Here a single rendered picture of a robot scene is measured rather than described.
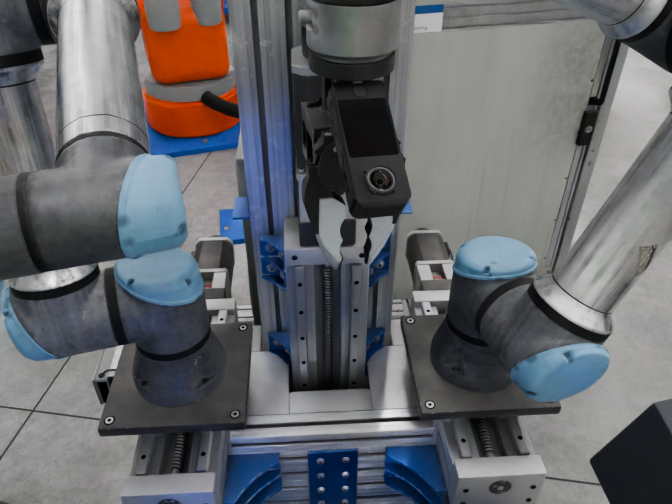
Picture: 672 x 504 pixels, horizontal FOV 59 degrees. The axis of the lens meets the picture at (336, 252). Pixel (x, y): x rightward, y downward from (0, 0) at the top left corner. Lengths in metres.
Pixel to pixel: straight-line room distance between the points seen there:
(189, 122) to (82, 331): 3.24
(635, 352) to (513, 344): 1.95
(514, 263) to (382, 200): 0.46
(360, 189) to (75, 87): 0.26
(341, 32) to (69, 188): 0.23
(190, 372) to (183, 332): 0.08
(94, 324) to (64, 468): 1.47
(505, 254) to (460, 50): 1.20
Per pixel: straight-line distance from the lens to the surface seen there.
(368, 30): 0.47
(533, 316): 0.80
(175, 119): 4.07
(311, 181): 0.52
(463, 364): 0.98
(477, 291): 0.88
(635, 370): 2.68
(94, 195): 0.45
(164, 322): 0.88
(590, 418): 2.44
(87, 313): 0.88
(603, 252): 0.78
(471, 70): 2.05
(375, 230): 0.57
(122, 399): 1.02
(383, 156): 0.46
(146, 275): 0.87
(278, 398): 1.09
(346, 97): 0.49
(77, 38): 0.63
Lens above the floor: 1.79
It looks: 37 degrees down
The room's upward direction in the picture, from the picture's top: straight up
